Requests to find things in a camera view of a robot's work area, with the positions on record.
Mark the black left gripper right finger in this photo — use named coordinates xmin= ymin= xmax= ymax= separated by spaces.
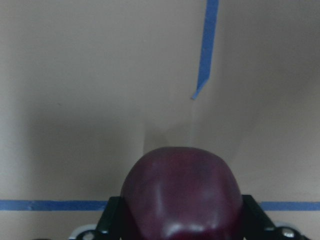
xmin=240 ymin=194 xmax=276 ymax=240

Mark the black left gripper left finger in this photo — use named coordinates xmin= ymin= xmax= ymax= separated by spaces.
xmin=95 ymin=196 xmax=137 ymax=240

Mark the dark red apple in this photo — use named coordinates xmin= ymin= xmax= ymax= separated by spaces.
xmin=120 ymin=147 xmax=244 ymax=240

